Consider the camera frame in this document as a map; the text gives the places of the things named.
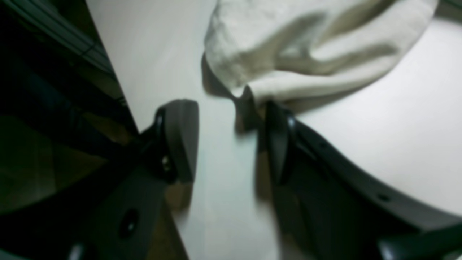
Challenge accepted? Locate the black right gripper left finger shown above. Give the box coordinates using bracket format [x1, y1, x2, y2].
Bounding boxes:
[65, 99, 199, 260]

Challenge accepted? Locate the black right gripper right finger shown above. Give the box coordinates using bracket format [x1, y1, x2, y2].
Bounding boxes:
[265, 101, 462, 260]

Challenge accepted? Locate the white t-shirt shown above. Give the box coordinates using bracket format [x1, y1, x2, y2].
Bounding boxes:
[204, 0, 439, 105]

